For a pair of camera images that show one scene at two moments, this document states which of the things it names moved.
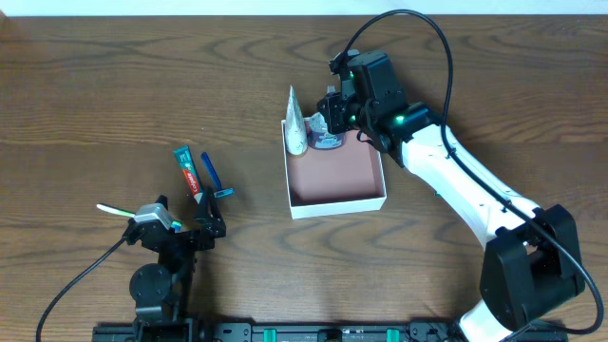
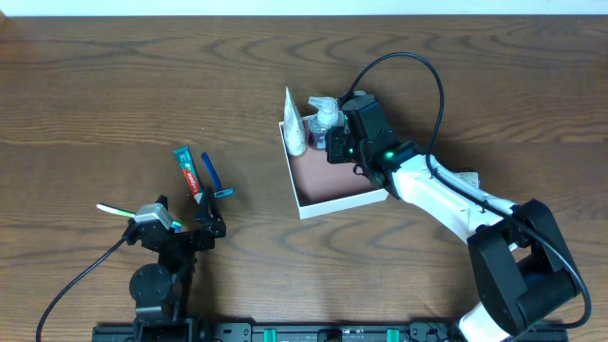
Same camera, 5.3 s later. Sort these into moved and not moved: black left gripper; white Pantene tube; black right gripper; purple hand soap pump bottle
Moved: black right gripper
Not moved: black left gripper; white Pantene tube; purple hand soap pump bottle
